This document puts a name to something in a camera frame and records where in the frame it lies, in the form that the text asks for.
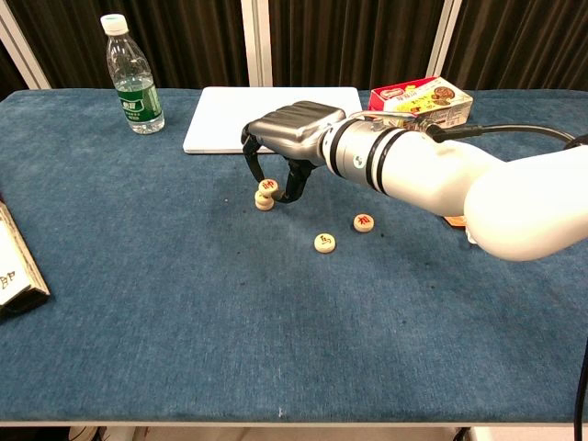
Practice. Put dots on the clear plastic water bottle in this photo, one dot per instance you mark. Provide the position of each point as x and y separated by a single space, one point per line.
138 105

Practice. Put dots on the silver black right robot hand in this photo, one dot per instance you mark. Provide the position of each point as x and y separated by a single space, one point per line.
294 128

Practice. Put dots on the cream chess piece horse character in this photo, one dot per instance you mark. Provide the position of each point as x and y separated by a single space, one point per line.
324 243

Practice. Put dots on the cream chess piece cannon character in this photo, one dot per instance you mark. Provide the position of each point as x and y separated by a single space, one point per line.
264 206

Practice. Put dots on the red yellow cookie box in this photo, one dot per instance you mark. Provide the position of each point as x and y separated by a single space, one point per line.
413 96

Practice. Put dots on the silver closed laptop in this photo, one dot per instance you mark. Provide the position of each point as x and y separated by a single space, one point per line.
216 119

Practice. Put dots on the cream chess piece general character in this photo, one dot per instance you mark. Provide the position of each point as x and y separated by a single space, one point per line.
268 186

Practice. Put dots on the dark pleated curtain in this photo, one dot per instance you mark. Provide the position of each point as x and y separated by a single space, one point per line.
349 41
528 41
193 41

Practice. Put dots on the blue table cloth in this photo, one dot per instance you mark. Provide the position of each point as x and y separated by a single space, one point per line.
184 321

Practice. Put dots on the orange spouted drink pouch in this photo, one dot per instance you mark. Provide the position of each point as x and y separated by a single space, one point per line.
457 222

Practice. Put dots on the cream chess piece minister character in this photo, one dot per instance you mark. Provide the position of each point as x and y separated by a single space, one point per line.
363 222

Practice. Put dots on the white frame post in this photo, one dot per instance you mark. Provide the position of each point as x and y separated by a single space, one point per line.
23 50
256 41
444 37

